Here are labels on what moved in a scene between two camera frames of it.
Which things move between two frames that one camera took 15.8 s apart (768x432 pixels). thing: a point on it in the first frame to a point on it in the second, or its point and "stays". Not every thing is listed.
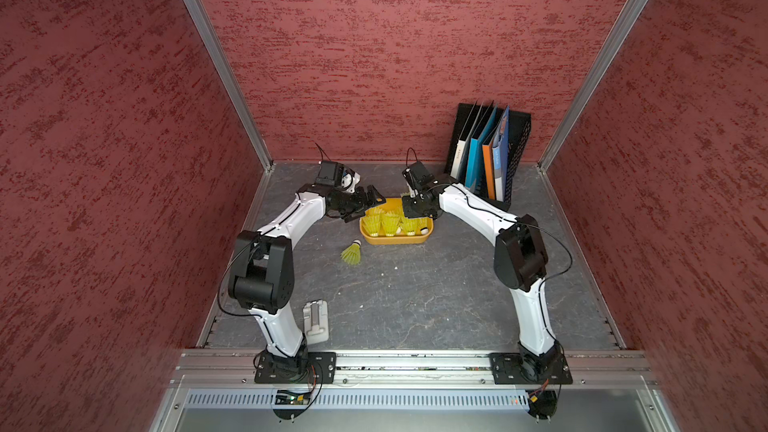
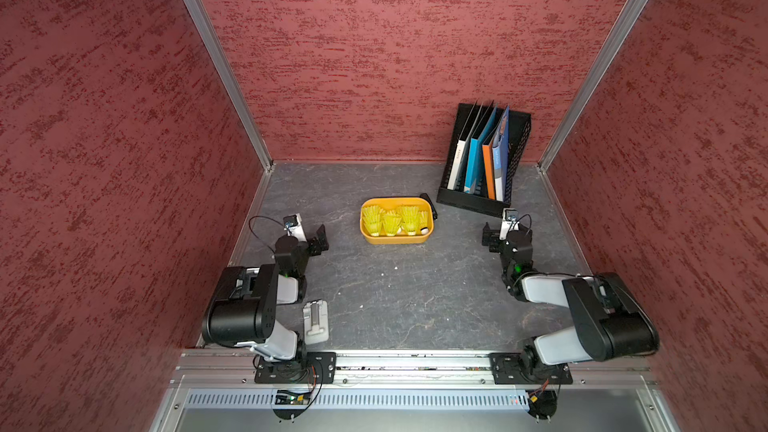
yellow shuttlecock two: [372, 220] stays
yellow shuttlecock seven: [390, 221] stays
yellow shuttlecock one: [410, 225] stays
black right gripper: [411, 212] to [491, 237]
